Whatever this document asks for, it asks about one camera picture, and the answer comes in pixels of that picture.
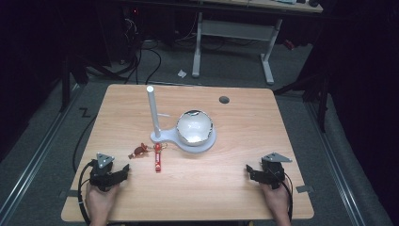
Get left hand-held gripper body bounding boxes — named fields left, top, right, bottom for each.
left=88, top=153, right=124, bottom=193

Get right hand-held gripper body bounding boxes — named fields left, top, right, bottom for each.
left=257, top=152, right=294, bottom=190

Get person's left hand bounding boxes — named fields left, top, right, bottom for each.
left=85, top=182, right=122, bottom=226

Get person's right hand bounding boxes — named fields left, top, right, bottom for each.
left=259, top=179, right=292, bottom=226

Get white bowl with silver rim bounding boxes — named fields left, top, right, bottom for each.
left=175, top=108, right=215, bottom=147

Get desk with white legs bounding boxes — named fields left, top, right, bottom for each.
left=190, top=0, right=325, bottom=86

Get small red brown charm keychain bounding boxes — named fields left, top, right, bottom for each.
left=127, top=142, right=151, bottom=160

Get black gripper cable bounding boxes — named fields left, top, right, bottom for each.
left=278, top=175, right=295, bottom=222
left=76, top=159, right=96, bottom=226

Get red strip keychain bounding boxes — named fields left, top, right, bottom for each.
left=153, top=141, right=168, bottom=173

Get thin black floor cable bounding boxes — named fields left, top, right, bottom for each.
left=72, top=113, right=99, bottom=174

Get metal floor rail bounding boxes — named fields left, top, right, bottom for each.
left=303, top=99, right=369, bottom=226
left=0, top=82, right=85, bottom=220

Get white stand with post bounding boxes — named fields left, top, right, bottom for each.
left=146, top=85, right=218, bottom=154

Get black floor cables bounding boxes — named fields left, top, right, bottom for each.
left=88, top=12, right=164, bottom=85

